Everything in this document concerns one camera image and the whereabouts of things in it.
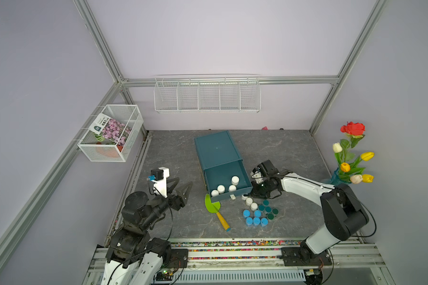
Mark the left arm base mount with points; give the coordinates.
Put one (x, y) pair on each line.
(170, 257)

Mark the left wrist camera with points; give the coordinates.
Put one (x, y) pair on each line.
(157, 181)

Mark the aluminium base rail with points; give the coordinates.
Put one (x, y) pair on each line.
(247, 261)

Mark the teal glass vase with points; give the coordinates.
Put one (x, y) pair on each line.
(335, 178)

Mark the teal top drawer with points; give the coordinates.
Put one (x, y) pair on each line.
(222, 175)

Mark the artificial flower bouquet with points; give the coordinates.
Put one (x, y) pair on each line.
(348, 162)

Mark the green trowel yellow handle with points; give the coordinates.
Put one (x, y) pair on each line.
(215, 209)

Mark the white wire wall shelf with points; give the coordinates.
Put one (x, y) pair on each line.
(214, 94)

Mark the teal drawer cabinet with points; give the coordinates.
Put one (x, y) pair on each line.
(216, 149)

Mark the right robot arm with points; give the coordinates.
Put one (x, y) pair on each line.
(343, 213)

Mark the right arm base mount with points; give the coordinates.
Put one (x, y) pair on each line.
(302, 257)

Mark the white wire basket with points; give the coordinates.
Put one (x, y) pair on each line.
(95, 151)

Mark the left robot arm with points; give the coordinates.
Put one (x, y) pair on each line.
(133, 257)

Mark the purple flower seed packet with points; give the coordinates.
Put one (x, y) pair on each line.
(109, 130)

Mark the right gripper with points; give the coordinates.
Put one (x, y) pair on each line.
(254, 192)

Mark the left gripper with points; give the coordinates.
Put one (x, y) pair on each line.
(175, 200)

